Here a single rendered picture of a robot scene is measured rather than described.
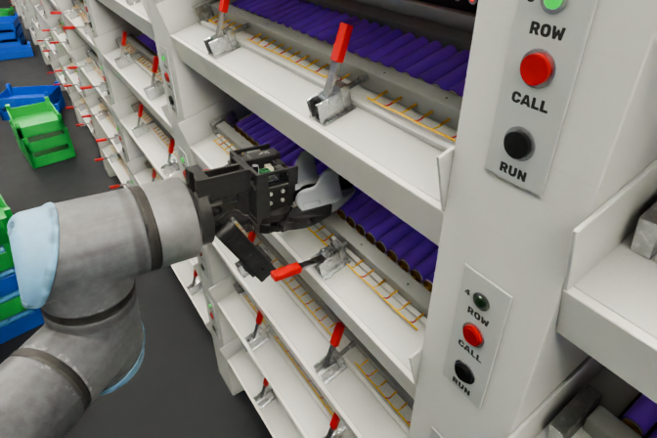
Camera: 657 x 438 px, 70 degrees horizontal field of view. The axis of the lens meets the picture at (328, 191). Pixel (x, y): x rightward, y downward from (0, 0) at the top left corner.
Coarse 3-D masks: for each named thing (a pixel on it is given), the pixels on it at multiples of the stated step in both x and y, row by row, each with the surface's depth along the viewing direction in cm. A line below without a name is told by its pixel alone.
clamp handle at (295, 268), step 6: (324, 252) 56; (312, 258) 56; (318, 258) 56; (324, 258) 56; (294, 264) 55; (300, 264) 55; (306, 264) 55; (312, 264) 55; (276, 270) 54; (282, 270) 54; (288, 270) 54; (294, 270) 54; (300, 270) 54; (276, 276) 53; (282, 276) 53; (288, 276) 54
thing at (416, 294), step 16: (224, 128) 84; (240, 144) 79; (336, 224) 60; (320, 240) 61; (352, 240) 57; (368, 256) 55; (384, 256) 54; (384, 272) 52; (400, 272) 52; (400, 288) 51; (416, 288) 50; (416, 304) 49; (416, 320) 49
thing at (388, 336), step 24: (192, 120) 85; (216, 120) 86; (240, 120) 90; (192, 144) 87; (216, 144) 85; (288, 240) 63; (312, 240) 62; (312, 288) 62; (336, 288) 55; (360, 288) 55; (336, 312) 57; (360, 312) 52; (384, 312) 51; (408, 312) 51; (360, 336) 53; (384, 336) 49; (408, 336) 49; (384, 360) 50; (408, 360) 47; (408, 384) 47
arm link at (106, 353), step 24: (120, 312) 48; (48, 336) 46; (72, 336) 46; (96, 336) 47; (120, 336) 49; (144, 336) 55; (72, 360) 45; (96, 360) 46; (120, 360) 50; (96, 384) 46; (120, 384) 52
